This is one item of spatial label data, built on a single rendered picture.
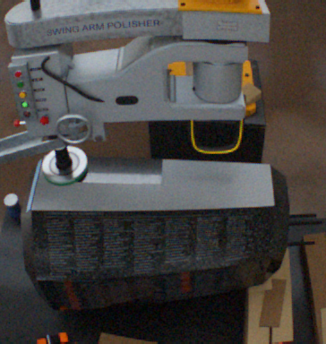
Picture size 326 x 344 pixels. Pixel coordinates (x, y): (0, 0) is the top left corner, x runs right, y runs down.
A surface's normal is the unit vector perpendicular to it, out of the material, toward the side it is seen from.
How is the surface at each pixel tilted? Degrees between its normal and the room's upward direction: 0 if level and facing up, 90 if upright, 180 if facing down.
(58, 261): 45
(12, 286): 0
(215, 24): 90
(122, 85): 90
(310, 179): 0
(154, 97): 90
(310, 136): 0
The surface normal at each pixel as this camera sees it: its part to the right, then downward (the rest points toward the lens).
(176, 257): -0.03, 0.04
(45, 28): -0.01, 0.74
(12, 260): -0.04, -0.67
